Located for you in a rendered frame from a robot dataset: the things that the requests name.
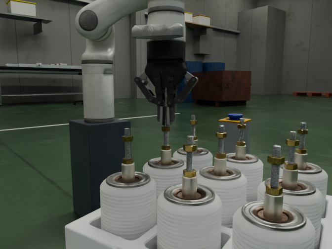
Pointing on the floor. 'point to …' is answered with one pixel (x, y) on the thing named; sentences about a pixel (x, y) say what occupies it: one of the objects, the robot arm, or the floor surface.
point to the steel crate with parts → (222, 88)
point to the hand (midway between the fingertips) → (166, 115)
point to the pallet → (312, 93)
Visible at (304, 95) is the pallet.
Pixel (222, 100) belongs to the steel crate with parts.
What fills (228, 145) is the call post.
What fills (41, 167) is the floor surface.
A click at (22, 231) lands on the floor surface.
